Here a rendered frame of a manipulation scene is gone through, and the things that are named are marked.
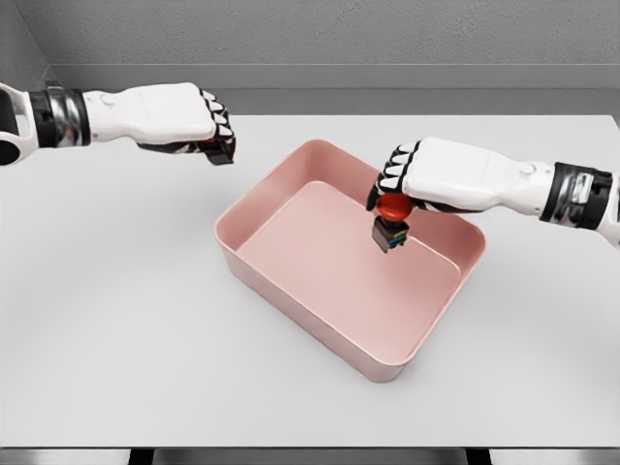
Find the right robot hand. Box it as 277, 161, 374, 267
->
364, 136, 503, 215

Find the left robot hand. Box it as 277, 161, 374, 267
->
126, 81, 237, 157

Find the red button industrial switch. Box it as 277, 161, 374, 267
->
370, 192, 415, 256

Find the pink rectangular basket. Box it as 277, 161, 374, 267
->
213, 139, 487, 385

